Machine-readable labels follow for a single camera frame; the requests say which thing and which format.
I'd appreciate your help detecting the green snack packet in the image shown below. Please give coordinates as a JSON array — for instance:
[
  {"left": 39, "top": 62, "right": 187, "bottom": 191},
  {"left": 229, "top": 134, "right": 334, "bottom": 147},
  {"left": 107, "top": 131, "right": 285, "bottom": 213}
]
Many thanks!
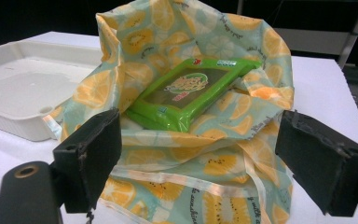
[{"left": 124, "top": 57, "right": 263, "bottom": 133}]

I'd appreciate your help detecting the grey metal stand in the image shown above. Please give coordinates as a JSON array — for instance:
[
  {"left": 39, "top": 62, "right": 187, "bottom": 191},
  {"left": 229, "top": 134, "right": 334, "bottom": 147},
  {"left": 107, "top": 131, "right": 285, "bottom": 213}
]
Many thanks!
[{"left": 236, "top": 0, "right": 358, "bottom": 70}]

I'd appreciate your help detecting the white plastic tray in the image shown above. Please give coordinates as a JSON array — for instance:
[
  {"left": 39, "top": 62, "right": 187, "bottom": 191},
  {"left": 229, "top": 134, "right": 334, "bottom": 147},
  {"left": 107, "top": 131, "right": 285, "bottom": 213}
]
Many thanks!
[{"left": 0, "top": 39, "right": 104, "bottom": 143}]

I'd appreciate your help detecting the fruit print fabric bag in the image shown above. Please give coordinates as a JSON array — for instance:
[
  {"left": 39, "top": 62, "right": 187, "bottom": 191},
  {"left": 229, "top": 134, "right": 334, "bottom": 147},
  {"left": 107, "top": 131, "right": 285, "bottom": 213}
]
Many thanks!
[{"left": 47, "top": 0, "right": 296, "bottom": 224}]

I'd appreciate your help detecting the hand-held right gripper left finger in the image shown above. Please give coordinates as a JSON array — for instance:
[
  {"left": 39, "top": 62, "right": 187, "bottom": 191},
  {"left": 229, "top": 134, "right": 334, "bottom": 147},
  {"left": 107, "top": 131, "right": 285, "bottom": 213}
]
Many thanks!
[{"left": 52, "top": 107, "right": 123, "bottom": 215}]

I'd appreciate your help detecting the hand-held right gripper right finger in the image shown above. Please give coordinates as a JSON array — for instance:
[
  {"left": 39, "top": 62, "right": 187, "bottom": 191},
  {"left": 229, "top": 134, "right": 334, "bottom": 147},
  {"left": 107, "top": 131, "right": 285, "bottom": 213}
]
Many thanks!
[{"left": 274, "top": 109, "right": 358, "bottom": 217}]

